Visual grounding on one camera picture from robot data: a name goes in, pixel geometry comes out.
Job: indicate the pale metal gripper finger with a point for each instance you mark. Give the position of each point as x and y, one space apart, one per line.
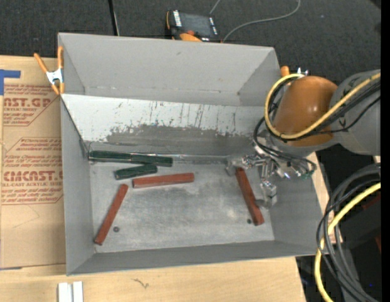
268 195
233 166

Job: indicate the red-brown flat block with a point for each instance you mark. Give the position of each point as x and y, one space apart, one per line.
111 214
163 180
250 197

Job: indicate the grey metal bin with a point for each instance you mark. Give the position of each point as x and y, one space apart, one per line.
182 206

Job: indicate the dark green flat block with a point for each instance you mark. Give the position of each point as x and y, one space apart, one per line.
135 171
152 160
110 156

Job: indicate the brown cardboard board, red print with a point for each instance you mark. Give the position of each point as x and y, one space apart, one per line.
28 168

